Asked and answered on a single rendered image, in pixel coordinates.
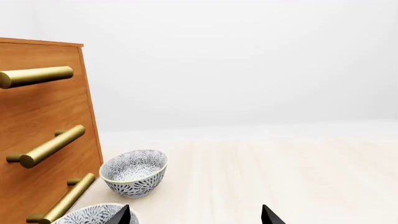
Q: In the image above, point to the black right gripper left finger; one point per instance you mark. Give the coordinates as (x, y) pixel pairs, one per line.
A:
(121, 217)

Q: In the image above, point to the white black floral patterned bowl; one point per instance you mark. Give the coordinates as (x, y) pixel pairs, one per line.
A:
(90, 214)
(135, 173)

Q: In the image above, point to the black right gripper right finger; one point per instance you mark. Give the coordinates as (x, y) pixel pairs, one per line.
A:
(270, 217)

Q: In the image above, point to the wooden drawer cabinet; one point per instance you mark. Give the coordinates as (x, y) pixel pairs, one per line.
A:
(43, 112)

